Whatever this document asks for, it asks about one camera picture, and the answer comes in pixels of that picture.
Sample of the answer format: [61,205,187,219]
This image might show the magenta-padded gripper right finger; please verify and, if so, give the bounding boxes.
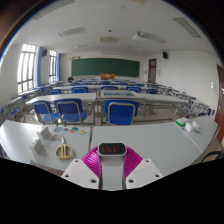
[124,148,164,190]

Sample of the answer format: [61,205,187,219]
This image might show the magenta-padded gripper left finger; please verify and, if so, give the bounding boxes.
[60,147,102,190]

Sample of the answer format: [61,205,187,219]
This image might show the white charger with dark face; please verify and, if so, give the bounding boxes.
[98,142,128,191]

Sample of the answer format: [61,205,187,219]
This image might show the white box with coloured stickers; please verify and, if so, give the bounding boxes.
[29,137,49,158]

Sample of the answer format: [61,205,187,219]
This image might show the plain white box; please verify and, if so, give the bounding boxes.
[35,125,53,141]

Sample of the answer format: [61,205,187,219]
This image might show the group of blue chairs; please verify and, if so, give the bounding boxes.
[0,78,214,126]

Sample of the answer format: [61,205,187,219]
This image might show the small white carton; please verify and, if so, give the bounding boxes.
[184,120,201,134]

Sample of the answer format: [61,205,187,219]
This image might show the orange lectern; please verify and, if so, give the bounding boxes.
[99,73,116,80]

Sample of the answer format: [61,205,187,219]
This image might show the brown door with window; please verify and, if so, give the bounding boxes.
[147,58,158,84]

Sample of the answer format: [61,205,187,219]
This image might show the reddish brown door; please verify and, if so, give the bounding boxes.
[214,63,224,134]

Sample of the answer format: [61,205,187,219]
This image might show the blue curtain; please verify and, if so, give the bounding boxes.
[35,46,43,88]
[55,52,61,82]

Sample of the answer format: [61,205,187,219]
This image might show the narrow window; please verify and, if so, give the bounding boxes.
[48,49,58,83]

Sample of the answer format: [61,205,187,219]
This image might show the green chalkboard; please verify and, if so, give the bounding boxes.
[71,57,141,78]

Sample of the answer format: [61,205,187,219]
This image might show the large window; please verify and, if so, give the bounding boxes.
[17,43,37,94]

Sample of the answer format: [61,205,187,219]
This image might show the white ceiling projector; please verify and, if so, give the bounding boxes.
[132,31,149,42]

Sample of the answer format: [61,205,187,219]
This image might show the ceiling light panels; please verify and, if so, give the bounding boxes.
[33,0,203,46]

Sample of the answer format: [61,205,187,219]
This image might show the yellow-handled scissors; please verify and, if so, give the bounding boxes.
[54,135,74,160]

